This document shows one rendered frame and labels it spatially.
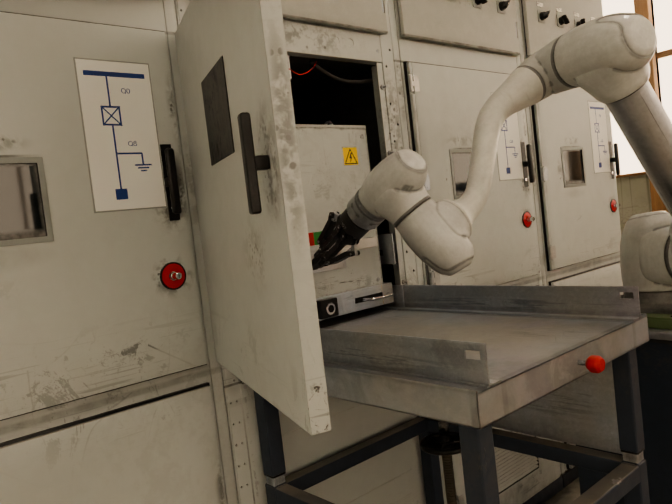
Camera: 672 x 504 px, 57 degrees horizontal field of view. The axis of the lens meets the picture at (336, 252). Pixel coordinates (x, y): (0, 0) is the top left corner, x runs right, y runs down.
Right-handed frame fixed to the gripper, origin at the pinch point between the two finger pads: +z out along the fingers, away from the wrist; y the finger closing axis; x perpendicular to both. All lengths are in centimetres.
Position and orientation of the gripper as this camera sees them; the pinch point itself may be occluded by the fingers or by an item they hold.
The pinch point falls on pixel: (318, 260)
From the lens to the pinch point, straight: 157.0
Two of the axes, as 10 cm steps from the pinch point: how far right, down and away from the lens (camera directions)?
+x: 7.5, -1.2, 6.5
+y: 4.3, 8.4, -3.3
